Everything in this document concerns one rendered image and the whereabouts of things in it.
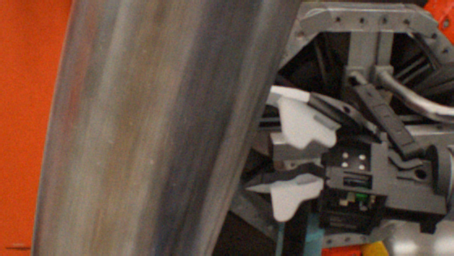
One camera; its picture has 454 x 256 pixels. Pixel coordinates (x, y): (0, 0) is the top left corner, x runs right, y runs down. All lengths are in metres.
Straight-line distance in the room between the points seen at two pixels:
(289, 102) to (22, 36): 0.26
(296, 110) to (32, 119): 0.27
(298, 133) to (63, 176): 0.25
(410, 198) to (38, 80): 0.37
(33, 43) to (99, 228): 0.31
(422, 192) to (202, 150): 0.30
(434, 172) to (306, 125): 0.13
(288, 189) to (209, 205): 0.32
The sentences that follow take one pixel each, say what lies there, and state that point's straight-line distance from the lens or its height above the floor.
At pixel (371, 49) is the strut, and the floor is 1.05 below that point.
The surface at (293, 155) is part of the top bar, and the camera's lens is 0.64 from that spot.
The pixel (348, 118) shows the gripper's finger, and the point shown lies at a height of 1.11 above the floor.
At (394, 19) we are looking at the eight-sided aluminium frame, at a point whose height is 1.10.
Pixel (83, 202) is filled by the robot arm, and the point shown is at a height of 1.19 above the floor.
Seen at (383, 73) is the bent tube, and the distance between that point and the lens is 0.82.
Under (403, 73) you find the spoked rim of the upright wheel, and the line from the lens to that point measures 1.00.
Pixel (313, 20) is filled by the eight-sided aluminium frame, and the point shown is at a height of 1.10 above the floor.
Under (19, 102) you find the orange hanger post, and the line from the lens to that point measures 0.49.
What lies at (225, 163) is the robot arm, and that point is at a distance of 0.16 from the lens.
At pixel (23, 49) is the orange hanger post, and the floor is 1.16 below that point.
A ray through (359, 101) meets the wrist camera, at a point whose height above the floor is 1.09.
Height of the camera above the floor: 1.29
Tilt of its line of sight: 29 degrees down
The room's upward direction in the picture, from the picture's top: straight up
